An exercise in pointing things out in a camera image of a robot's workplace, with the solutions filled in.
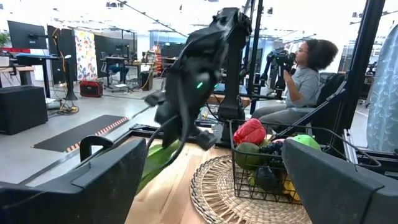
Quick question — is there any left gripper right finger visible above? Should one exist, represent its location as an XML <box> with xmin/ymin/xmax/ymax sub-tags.
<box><xmin>280</xmin><ymin>138</ymin><xmax>398</xmax><ymax>224</ymax></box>

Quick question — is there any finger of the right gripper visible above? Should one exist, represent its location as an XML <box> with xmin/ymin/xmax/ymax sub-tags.
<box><xmin>160</xmin><ymin>119</ymin><xmax>184</xmax><ymax>149</ymax></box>

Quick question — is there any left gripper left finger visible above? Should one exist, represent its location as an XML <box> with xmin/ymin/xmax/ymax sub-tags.
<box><xmin>0</xmin><ymin>138</ymin><xmax>147</xmax><ymax>224</ymax></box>

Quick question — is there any green bean bunch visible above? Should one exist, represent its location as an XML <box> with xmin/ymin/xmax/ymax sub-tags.
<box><xmin>136</xmin><ymin>139</ymin><xmax>183</xmax><ymax>195</ymax></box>

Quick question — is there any yellow starfruit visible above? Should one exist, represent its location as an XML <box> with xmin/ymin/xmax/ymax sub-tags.
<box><xmin>281</xmin><ymin>176</ymin><xmax>302</xmax><ymax>202</ymax></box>

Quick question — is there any green apple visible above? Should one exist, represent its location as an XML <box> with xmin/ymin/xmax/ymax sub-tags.
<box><xmin>290</xmin><ymin>134</ymin><xmax>321</xmax><ymax>150</ymax></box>

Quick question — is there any red bell pepper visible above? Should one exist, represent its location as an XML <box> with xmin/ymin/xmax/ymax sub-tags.
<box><xmin>233</xmin><ymin>118</ymin><xmax>267</xmax><ymax>146</ymax></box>

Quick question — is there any dark green round fruit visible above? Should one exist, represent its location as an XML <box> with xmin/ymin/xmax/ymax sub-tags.
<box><xmin>254</xmin><ymin>166</ymin><xmax>282</xmax><ymax>192</ymax></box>

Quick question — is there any green avocado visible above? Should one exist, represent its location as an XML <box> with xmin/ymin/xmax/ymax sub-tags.
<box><xmin>234</xmin><ymin>142</ymin><xmax>265</xmax><ymax>171</ymax></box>

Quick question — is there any black grape bunch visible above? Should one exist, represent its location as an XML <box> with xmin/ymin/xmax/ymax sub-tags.
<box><xmin>259</xmin><ymin>141</ymin><xmax>285</xmax><ymax>169</ymax></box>

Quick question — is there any black hazard-striped floor mat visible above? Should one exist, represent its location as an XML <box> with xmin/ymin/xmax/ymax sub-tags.
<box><xmin>30</xmin><ymin>114</ymin><xmax>129</xmax><ymax>153</ymax></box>

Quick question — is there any round woven placemat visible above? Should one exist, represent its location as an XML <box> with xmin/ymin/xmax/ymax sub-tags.
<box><xmin>189</xmin><ymin>154</ymin><xmax>312</xmax><ymax>224</ymax></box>

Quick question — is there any red case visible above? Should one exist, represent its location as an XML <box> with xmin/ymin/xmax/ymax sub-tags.
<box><xmin>79</xmin><ymin>80</ymin><xmax>104</xmax><ymax>98</ymax></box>

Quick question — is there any black monitor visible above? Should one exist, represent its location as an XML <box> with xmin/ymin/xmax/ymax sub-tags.
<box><xmin>7</xmin><ymin>20</ymin><xmax>48</xmax><ymax>50</ymax></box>
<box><xmin>94</xmin><ymin>34</ymin><xmax>131</xmax><ymax>63</ymax></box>

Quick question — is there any black office chair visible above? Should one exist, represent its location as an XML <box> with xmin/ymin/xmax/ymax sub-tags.
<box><xmin>306</xmin><ymin>73</ymin><xmax>348</xmax><ymax>131</ymax></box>

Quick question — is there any black cabinet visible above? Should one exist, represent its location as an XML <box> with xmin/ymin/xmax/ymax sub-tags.
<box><xmin>0</xmin><ymin>85</ymin><xmax>49</xmax><ymax>136</ymax></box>

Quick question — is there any blue patterned cloth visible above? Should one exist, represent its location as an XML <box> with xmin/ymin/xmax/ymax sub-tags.
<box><xmin>366</xmin><ymin>24</ymin><xmax>398</xmax><ymax>154</ymax></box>

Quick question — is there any floral patterned cloth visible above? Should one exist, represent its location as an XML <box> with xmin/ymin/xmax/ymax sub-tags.
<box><xmin>74</xmin><ymin>30</ymin><xmax>99</xmax><ymax>82</ymax></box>

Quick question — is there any person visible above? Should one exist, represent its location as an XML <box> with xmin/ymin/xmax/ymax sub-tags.
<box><xmin>251</xmin><ymin>39</ymin><xmax>340</xmax><ymax>125</ymax></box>

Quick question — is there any tall black panel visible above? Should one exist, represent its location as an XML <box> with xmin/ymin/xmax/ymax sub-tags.
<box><xmin>46</xmin><ymin>24</ymin><xmax>78</xmax><ymax>85</ymax></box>

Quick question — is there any black standing desk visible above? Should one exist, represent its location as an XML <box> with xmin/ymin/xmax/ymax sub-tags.
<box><xmin>15</xmin><ymin>52</ymin><xmax>60</xmax><ymax>100</ymax></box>

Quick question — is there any black clamp bracket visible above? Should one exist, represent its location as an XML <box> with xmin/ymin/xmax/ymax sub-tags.
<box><xmin>79</xmin><ymin>135</ymin><xmax>114</xmax><ymax>162</ymax></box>

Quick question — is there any black wire basket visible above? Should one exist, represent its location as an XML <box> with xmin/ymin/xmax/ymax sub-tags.
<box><xmin>229</xmin><ymin>119</ymin><xmax>382</xmax><ymax>206</ymax></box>

